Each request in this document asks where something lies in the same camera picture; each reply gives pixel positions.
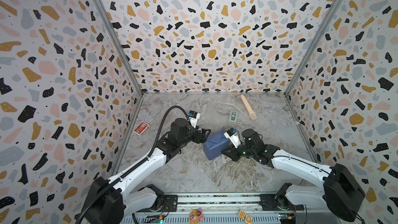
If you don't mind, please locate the blue wrapping paper sheet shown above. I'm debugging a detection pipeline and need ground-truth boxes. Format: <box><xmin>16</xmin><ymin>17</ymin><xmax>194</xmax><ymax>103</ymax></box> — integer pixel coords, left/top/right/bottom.
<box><xmin>203</xmin><ymin>130</ymin><xmax>230</xmax><ymax>160</ymax></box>

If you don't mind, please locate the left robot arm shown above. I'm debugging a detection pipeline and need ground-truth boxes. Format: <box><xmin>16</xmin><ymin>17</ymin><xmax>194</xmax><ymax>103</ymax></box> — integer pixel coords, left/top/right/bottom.
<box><xmin>75</xmin><ymin>118</ymin><xmax>211</xmax><ymax>224</ymax></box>

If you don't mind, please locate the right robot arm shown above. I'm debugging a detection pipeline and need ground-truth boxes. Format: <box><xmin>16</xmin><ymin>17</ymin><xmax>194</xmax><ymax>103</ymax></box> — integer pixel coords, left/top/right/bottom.
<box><xmin>222</xmin><ymin>128</ymin><xmax>365</xmax><ymax>222</ymax></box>

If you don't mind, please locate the white tape dispenser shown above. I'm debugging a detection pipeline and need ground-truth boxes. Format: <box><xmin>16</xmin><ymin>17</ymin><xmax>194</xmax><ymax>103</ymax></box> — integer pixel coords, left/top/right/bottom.
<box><xmin>228</xmin><ymin>110</ymin><xmax>238</xmax><ymax>127</ymax></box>

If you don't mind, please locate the red playing card deck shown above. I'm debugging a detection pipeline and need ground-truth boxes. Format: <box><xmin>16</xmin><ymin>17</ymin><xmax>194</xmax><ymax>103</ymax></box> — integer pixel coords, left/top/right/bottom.
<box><xmin>133</xmin><ymin>121</ymin><xmax>150</xmax><ymax>135</ymax></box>

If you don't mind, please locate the orange square sticker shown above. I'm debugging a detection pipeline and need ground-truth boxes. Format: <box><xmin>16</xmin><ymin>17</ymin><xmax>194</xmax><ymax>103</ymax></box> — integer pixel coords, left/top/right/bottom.
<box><xmin>237</xmin><ymin>209</ymin><xmax>252</xmax><ymax>224</ymax></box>

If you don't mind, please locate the pink yellow sticker toy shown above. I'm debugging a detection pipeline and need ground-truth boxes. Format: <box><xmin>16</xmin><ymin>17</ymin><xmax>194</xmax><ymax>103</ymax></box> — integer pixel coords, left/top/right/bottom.
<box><xmin>189</xmin><ymin>208</ymin><xmax>204</xmax><ymax>224</ymax></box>

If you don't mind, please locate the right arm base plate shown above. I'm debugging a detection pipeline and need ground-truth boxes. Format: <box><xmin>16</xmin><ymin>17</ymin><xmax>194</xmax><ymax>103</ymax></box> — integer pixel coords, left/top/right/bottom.
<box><xmin>259</xmin><ymin>194</ymin><xmax>304</xmax><ymax>212</ymax></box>

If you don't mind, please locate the aluminium mounting rail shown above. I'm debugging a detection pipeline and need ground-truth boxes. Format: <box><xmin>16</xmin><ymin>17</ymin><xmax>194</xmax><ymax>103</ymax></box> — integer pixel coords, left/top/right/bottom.
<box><xmin>122</xmin><ymin>192</ymin><xmax>343</xmax><ymax>224</ymax></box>

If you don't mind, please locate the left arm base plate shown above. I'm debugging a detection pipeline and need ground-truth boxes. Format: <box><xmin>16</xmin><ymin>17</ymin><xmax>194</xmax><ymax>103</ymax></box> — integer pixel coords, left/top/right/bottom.
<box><xmin>139</xmin><ymin>195</ymin><xmax>178</xmax><ymax>213</ymax></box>

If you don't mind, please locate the black corrugated cable hose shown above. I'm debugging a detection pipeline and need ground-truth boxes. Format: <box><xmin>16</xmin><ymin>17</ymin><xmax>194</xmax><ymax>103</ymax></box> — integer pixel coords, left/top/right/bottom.
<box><xmin>74</xmin><ymin>105</ymin><xmax>190</xmax><ymax>224</ymax></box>

